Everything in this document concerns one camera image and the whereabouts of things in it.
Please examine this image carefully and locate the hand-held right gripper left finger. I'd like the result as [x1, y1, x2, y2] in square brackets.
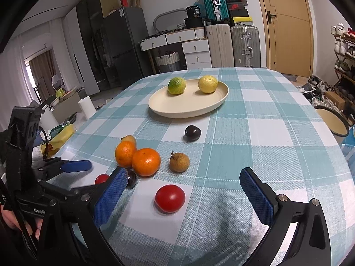
[37, 167, 128, 266]

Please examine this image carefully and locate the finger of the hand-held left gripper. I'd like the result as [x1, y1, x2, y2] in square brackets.
[33, 157, 92, 182]

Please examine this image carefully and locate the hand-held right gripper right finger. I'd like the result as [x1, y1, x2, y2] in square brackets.
[240, 168, 330, 266]

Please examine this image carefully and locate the dark plum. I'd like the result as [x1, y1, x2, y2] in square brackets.
[126, 170, 137, 189]
[184, 125, 202, 142]

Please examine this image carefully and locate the orange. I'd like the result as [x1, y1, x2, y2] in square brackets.
[115, 141, 138, 168]
[131, 148, 162, 177]

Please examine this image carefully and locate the brown round fruit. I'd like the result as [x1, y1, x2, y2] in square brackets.
[169, 151, 191, 173]

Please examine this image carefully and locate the cream oval plate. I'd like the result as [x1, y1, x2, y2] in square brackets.
[148, 79, 229, 118]

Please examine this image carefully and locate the person's left hand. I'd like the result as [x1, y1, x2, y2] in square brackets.
[1, 207, 44, 239]

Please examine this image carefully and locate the yellow bag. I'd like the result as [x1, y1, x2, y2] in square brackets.
[41, 124, 75, 159]

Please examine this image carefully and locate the paper towel roll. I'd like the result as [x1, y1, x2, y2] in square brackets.
[78, 96, 97, 120]

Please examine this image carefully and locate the teal checked tablecloth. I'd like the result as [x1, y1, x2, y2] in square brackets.
[50, 67, 354, 266]

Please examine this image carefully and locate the office chair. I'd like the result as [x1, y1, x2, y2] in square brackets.
[51, 75, 65, 95]

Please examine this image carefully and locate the brown curtain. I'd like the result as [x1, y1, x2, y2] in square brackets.
[28, 49, 56, 103]

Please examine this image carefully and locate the cream round basin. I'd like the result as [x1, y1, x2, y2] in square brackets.
[313, 105, 350, 137]

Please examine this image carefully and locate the pile of shoes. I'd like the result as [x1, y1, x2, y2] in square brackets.
[296, 75, 333, 108]

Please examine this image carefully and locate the yellow lemon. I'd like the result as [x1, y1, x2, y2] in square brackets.
[198, 75, 219, 94]

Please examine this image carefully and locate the brown cardboard box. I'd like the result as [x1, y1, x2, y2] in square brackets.
[324, 91, 346, 109]

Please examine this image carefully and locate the tall black cabinet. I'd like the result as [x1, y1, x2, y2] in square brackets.
[76, 0, 113, 92]

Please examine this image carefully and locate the green citrus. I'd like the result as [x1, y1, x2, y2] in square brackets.
[168, 77, 186, 95]

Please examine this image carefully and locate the grey refrigerator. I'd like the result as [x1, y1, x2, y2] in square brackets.
[101, 6, 150, 89]

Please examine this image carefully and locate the woven basket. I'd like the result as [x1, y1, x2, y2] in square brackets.
[154, 51, 181, 73]

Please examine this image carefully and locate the silver suitcase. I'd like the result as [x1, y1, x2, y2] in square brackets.
[231, 25, 261, 68]

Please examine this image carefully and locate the beige suitcase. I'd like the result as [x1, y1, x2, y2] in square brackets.
[206, 23, 235, 68]

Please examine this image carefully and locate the white desk with drawers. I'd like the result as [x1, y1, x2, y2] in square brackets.
[139, 28, 212, 71]

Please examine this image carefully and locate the shoe rack with shoes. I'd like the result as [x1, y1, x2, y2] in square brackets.
[331, 23, 355, 117]

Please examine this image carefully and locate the beige cardboard box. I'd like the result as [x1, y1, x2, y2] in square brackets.
[98, 0, 118, 18]

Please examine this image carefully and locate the oval grey mirror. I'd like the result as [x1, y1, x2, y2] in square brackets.
[153, 9, 187, 33]

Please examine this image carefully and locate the wooden door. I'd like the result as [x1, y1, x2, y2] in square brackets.
[254, 0, 316, 77]

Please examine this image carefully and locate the yellow black box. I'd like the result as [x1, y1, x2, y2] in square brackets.
[232, 17, 254, 26]

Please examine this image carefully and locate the black canister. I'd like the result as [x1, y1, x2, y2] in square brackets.
[184, 6, 206, 29]

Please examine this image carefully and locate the teal suitcase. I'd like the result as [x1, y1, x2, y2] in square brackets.
[200, 0, 230, 24]

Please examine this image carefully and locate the black cable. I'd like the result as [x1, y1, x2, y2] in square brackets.
[38, 126, 55, 158]

